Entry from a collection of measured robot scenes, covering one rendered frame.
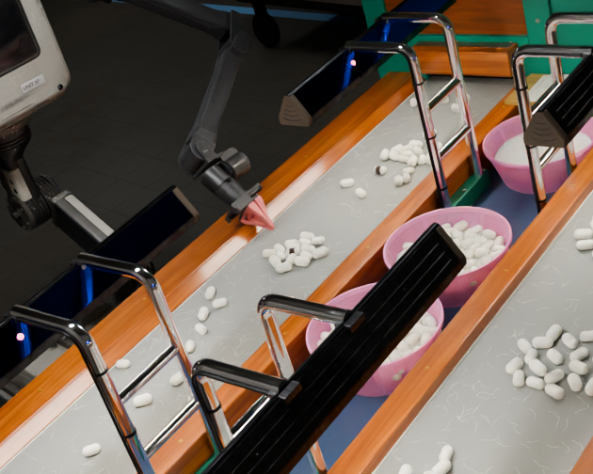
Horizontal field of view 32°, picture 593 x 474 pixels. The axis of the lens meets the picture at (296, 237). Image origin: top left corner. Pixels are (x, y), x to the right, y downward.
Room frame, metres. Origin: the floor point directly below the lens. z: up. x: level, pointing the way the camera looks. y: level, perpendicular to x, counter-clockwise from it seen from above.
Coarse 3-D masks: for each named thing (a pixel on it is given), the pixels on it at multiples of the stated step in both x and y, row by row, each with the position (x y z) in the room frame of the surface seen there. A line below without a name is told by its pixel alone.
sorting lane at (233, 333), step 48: (432, 96) 2.56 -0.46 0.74; (480, 96) 2.47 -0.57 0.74; (384, 144) 2.38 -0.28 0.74; (336, 192) 2.21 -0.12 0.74; (384, 192) 2.14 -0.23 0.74; (336, 240) 1.99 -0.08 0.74; (240, 288) 1.92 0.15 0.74; (288, 288) 1.87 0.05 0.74; (192, 336) 1.80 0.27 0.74; (240, 336) 1.75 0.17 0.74; (48, 432) 1.63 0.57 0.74; (96, 432) 1.59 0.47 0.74; (144, 432) 1.54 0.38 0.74
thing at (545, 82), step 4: (544, 76) 2.39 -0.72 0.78; (548, 76) 2.38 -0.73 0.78; (564, 76) 2.35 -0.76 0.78; (540, 80) 2.37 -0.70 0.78; (544, 80) 2.37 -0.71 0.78; (548, 80) 2.36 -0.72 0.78; (552, 80) 2.35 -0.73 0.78; (536, 84) 2.36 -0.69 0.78; (540, 84) 2.35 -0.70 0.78; (544, 84) 2.35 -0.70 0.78; (548, 84) 2.34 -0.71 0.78; (552, 84) 2.33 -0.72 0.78; (532, 88) 2.34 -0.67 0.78; (536, 88) 2.34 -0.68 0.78; (540, 88) 2.33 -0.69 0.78; (544, 88) 2.32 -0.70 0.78; (532, 92) 2.32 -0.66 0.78; (536, 92) 2.32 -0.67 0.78; (540, 92) 2.31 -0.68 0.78; (532, 96) 2.30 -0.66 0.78; (536, 96) 2.30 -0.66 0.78; (532, 100) 2.28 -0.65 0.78; (536, 100) 2.28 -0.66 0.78
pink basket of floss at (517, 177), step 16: (496, 128) 2.22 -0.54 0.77; (512, 128) 2.23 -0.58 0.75; (592, 128) 2.11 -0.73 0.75; (496, 144) 2.20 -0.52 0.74; (592, 144) 2.01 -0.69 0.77; (496, 160) 2.07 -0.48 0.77; (560, 160) 1.98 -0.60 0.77; (576, 160) 2.00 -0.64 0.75; (512, 176) 2.05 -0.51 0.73; (528, 176) 2.02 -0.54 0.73; (544, 176) 2.00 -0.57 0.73; (560, 176) 2.00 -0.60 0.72; (528, 192) 2.04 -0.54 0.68
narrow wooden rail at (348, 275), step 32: (480, 128) 2.25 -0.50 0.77; (448, 160) 2.15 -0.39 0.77; (480, 160) 2.17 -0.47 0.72; (416, 192) 2.05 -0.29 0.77; (448, 192) 2.06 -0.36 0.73; (384, 224) 1.96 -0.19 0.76; (352, 256) 1.87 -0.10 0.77; (320, 288) 1.79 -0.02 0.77; (352, 288) 1.79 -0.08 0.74; (288, 320) 1.71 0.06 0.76; (256, 352) 1.64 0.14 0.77; (288, 352) 1.63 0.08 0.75; (224, 384) 1.58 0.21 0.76; (192, 416) 1.51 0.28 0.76; (160, 448) 1.45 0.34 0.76; (192, 448) 1.44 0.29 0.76
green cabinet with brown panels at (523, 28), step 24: (384, 0) 2.75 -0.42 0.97; (480, 0) 2.54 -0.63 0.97; (504, 0) 2.49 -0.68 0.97; (528, 0) 2.42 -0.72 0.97; (552, 0) 2.39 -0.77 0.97; (576, 0) 2.34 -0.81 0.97; (432, 24) 2.65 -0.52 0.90; (456, 24) 2.60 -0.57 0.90; (480, 24) 2.54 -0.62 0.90; (504, 24) 2.50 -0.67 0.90; (528, 24) 2.43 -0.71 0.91; (576, 24) 2.35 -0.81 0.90
